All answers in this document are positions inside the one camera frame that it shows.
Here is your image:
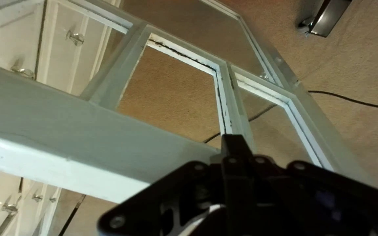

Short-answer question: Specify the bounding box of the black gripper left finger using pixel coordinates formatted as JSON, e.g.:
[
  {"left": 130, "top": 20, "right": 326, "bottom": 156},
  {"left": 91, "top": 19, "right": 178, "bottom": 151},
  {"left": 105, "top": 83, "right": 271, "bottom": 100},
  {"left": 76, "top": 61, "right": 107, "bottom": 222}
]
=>
[{"left": 97, "top": 133, "right": 238, "bottom": 236}]

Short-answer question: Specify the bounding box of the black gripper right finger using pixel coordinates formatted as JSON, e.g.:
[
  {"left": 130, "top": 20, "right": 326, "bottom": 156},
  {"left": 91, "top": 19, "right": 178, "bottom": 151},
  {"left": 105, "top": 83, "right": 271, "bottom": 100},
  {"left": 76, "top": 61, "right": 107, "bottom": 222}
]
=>
[{"left": 235, "top": 134, "right": 378, "bottom": 236}]

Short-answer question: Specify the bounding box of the white glass cabinet door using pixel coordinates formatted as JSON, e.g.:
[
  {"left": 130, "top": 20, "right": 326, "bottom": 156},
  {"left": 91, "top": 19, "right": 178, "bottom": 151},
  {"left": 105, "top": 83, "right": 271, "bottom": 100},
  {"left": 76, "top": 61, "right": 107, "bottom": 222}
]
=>
[{"left": 0, "top": 0, "right": 370, "bottom": 205}]

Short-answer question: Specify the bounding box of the white drawer cabinet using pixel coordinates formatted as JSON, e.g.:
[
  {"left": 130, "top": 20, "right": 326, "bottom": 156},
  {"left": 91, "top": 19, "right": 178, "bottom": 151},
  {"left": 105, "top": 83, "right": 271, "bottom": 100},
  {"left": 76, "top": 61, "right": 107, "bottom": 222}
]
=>
[{"left": 0, "top": 0, "right": 124, "bottom": 236}]

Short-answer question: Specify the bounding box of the dark metal stand foot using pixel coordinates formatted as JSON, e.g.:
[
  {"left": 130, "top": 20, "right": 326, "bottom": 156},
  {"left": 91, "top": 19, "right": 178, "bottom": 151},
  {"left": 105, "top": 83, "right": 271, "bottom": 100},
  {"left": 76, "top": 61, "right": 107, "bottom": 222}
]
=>
[{"left": 296, "top": 0, "right": 354, "bottom": 40}]

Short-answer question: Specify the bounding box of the black cable on floor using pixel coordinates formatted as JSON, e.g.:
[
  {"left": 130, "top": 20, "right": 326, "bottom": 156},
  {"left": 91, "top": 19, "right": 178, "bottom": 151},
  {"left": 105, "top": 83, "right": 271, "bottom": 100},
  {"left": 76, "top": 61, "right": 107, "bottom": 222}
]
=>
[{"left": 202, "top": 90, "right": 378, "bottom": 145}]

